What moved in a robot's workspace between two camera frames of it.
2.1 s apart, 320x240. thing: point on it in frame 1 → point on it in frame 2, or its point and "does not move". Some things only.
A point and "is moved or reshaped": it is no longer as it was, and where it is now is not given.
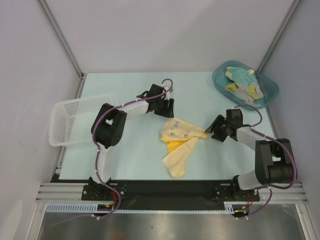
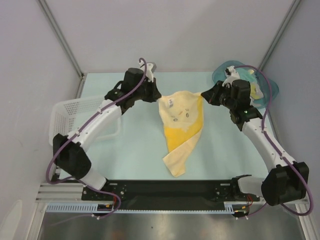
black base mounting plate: [237, 197] does not move
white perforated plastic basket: [71, 120] does not move
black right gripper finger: [210, 129] → [214, 95]
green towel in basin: [240, 75] does not move
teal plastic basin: [269, 87] does not move
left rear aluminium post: [55, 26] does not move
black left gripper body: [162, 102] → [140, 93]
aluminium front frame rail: [269, 192] does not move
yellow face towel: [180, 135] is moved or reshaped
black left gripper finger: [171, 105] → [153, 93]
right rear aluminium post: [293, 7] does not move
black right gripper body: [219, 128] → [213, 93]
